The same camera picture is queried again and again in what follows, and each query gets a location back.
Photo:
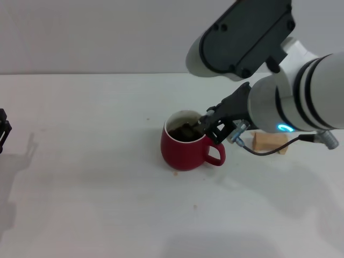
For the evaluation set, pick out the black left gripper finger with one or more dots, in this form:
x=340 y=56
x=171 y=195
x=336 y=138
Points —
x=4 y=134
x=2 y=115

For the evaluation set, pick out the red ceramic coffee cup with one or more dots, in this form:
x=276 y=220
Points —
x=185 y=153

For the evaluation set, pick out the light wooden block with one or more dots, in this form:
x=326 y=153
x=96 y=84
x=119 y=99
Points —
x=268 y=141

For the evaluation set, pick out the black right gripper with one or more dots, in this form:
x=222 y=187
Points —
x=235 y=107

